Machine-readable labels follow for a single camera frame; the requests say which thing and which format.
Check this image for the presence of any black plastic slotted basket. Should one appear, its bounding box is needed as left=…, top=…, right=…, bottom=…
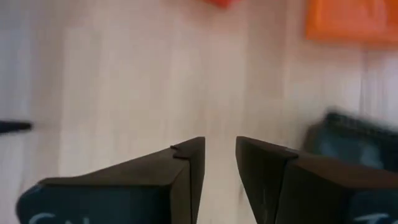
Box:
left=303, top=110, right=398, bottom=174

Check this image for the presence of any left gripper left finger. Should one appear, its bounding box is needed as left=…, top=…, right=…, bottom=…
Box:
left=15, top=136, right=206, bottom=224

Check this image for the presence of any red plastic slotted basket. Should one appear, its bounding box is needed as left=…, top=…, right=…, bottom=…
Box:
left=201, top=0, right=244, bottom=9

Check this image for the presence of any wooden shelf with black legs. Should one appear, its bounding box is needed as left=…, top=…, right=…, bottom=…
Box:
left=0, top=119, right=34, bottom=135

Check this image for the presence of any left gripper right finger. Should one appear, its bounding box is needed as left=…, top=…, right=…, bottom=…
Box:
left=235, top=135, right=398, bottom=224

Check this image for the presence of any orange plastic slotted basket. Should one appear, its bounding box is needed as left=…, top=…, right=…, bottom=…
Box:
left=304, top=0, right=398, bottom=43

